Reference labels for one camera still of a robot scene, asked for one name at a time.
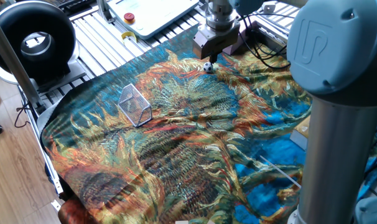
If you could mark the sunflower painting print cloth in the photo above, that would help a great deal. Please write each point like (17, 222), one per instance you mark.
(191, 140)

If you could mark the yellow plastic hook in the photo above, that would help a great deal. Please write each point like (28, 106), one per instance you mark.
(127, 33)

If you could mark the pink gift box with ribbon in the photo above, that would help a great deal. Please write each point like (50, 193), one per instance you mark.
(238, 46)

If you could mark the white teach pendant red button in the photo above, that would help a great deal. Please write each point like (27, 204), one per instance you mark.
(151, 18)

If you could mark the grey metal bracket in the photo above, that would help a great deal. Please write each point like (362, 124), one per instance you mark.
(105, 12)

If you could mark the white frame bracket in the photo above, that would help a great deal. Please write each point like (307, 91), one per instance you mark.
(56, 205)

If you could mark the silver Schunk gripper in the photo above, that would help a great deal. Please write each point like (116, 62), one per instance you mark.
(219, 45)

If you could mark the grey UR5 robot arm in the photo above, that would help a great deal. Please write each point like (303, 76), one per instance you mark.
(331, 155)

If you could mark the black keyboard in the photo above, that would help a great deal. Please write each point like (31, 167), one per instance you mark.
(73, 4)

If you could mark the small black white soccer ball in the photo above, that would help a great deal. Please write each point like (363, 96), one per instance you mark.
(208, 68)

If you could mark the aluminium frame post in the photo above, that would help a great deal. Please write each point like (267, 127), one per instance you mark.
(11, 59)

